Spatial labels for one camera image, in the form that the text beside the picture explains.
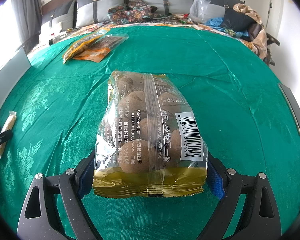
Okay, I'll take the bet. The brown balls snack bag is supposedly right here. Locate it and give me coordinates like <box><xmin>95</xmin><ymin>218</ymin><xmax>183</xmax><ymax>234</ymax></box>
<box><xmin>93</xmin><ymin>71</ymin><xmax>208</xmax><ymax>198</ymax></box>

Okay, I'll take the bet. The small white snack stick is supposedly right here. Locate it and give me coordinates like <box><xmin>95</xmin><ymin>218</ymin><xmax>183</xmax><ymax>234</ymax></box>
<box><xmin>0</xmin><ymin>111</ymin><xmax>17</xmax><ymax>159</ymax></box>

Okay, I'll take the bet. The floral patterned cloth bundle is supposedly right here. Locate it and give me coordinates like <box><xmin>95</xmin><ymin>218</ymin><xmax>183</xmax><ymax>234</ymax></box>
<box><xmin>108</xmin><ymin>0</ymin><xmax>165</xmax><ymax>25</ymax></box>

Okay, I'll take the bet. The beige patterned blanket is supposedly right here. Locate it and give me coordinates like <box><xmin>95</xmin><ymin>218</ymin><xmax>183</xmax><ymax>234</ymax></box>
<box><xmin>233</xmin><ymin>3</ymin><xmax>268</xmax><ymax>60</ymax></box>

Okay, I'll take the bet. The blue plastic bag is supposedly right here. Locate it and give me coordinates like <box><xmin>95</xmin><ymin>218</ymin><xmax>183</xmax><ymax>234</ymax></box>
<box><xmin>204</xmin><ymin>17</ymin><xmax>249</xmax><ymax>38</ymax></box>

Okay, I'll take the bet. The white storage box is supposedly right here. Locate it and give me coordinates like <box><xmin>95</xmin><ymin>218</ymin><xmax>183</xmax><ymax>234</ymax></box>
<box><xmin>0</xmin><ymin>48</ymin><xmax>31</xmax><ymax>109</ymax></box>

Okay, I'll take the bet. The orange clear snack pouch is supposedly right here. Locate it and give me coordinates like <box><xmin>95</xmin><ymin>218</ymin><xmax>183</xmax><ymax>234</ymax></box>
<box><xmin>73</xmin><ymin>34</ymin><xmax>129</xmax><ymax>63</ymax></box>

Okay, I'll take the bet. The yellow peanut snack bag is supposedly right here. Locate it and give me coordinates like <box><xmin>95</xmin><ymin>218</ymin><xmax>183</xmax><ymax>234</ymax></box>
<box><xmin>62</xmin><ymin>27</ymin><xmax>110</xmax><ymax>64</ymax></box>

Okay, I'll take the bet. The grey curtain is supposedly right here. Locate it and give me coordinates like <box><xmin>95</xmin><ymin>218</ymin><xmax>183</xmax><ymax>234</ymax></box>
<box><xmin>11</xmin><ymin>0</ymin><xmax>42</xmax><ymax>53</ymax></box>

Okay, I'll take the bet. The grey pillow far left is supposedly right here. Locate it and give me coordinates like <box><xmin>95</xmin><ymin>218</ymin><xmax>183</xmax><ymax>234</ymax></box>
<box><xmin>39</xmin><ymin>0</ymin><xmax>76</xmax><ymax>44</ymax></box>

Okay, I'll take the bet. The black smartphone screen off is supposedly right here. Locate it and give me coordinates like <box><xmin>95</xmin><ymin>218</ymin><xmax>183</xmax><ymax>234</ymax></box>
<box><xmin>278</xmin><ymin>83</ymin><xmax>300</xmax><ymax>135</ymax></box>

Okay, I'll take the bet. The clear plastic bag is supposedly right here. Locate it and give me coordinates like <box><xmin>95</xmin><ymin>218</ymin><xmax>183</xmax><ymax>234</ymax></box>
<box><xmin>189</xmin><ymin>0</ymin><xmax>211</xmax><ymax>23</ymax></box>

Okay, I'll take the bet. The grey pillow far right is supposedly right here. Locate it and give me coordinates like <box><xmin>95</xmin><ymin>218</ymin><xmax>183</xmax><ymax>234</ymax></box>
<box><xmin>203</xmin><ymin>0</ymin><xmax>243</xmax><ymax>23</ymax></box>

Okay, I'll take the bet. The green satin tablecloth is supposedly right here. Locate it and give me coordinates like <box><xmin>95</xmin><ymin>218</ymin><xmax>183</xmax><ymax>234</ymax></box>
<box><xmin>0</xmin><ymin>24</ymin><xmax>300</xmax><ymax>239</ymax></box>

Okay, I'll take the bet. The black cushion bag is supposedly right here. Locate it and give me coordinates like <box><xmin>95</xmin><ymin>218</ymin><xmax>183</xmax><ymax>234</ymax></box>
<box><xmin>220</xmin><ymin>9</ymin><xmax>255</xmax><ymax>32</ymax></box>

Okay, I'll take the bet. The floral bed sheet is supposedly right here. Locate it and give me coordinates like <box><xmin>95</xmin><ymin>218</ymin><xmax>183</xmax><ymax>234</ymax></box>
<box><xmin>27</xmin><ymin>12</ymin><xmax>266</xmax><ymax>61</ymax></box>

